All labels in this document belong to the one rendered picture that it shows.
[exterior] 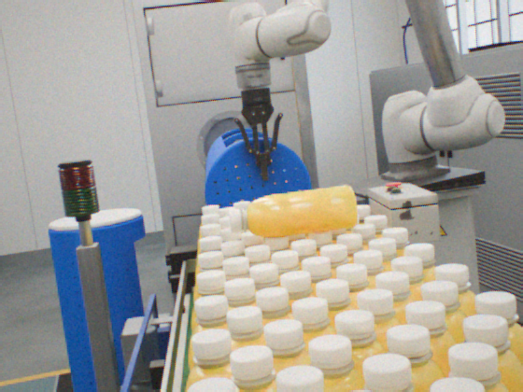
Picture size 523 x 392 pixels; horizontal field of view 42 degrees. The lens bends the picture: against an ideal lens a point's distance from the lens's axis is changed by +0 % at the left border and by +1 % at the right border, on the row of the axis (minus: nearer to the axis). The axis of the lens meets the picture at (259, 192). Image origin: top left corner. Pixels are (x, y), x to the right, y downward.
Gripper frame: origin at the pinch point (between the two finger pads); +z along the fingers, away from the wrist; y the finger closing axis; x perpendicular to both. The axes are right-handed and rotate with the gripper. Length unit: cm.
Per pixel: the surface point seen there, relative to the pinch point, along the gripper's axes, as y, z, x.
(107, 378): -38, 32, -50
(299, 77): 30, -26, 136
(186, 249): -21.8, 15.9, -16.3
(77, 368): -61, 56, 24
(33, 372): -125, 116, 193
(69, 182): -39, -6, -51
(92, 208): -36, -1, -50
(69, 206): -40, -2, -51
